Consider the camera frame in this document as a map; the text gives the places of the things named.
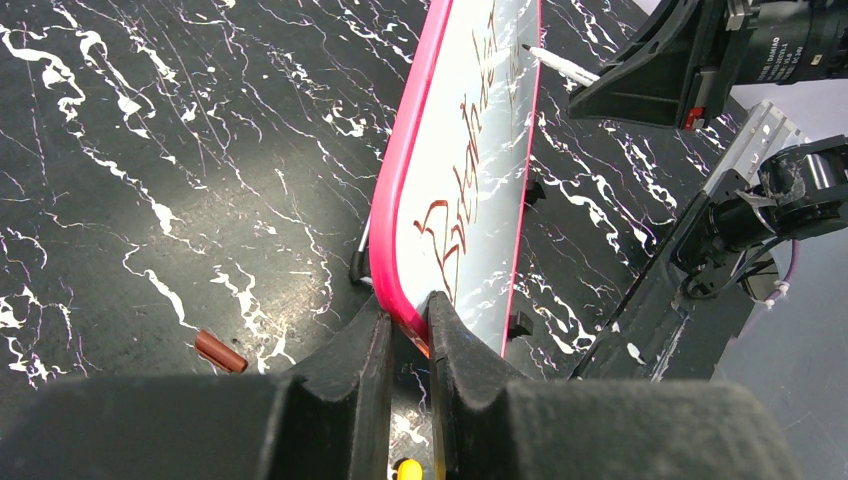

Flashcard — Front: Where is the aluminium frame rail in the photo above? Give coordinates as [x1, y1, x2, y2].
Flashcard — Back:
[702, 100, 810, 196]

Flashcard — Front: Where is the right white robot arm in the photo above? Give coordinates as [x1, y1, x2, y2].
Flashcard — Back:
[568, 1, 847, 272]

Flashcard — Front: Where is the pink framed whiteboard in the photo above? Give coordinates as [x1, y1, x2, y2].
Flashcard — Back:
[368, 1, 542, 355]

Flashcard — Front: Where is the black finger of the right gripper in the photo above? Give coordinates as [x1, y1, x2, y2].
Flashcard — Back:
[568, 1, 729, 130]

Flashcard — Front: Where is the white marker pen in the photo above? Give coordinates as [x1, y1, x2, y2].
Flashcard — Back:
[521, 44, 600, 87]

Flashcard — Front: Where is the yellow handled tool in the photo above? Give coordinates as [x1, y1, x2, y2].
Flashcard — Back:
[394, 458, 423, 480]

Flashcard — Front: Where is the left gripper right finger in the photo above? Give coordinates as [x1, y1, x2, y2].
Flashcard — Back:
[425, 292, 802, 479]

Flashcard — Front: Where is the small brown marker cap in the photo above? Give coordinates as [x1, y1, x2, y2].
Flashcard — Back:
[194, 330, 248, 374]

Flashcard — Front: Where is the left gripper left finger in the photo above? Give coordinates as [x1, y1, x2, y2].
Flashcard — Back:
[1, 299, 393, 479]

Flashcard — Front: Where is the metal whiteboard stand leg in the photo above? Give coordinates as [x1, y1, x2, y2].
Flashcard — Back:
[348, 216, 373, 286]

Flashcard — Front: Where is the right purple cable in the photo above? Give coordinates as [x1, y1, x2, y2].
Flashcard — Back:
[761, 238, 803, 311]

